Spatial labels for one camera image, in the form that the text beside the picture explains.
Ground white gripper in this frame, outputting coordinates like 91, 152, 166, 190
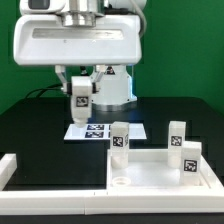
13, 0, 143, 95

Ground white square table top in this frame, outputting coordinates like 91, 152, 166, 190
107, 149, 220, 191

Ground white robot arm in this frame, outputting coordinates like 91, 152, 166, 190
13, 0, 147, 111

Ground white sheet with tags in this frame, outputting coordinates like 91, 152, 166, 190
64, 123, 146, 141

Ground white U-shaped fence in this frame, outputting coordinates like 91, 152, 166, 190
0, 154, 224, 215

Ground black cables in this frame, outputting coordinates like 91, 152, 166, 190
24, 83, 69, 100

